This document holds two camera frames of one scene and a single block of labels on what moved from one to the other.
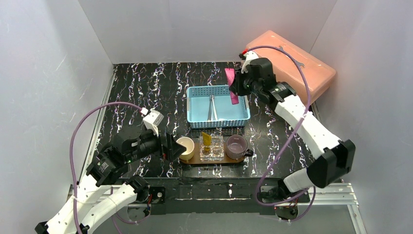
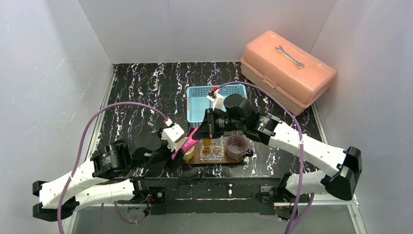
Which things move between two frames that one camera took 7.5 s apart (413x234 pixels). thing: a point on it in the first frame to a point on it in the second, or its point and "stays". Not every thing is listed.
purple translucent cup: (236, 147) stays
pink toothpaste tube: (230, 74) to (188, 144)
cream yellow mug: (188, 154) stays
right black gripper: (240, 86) to (210, 123)
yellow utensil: (207, 141) stays
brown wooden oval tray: (196, 158) stays
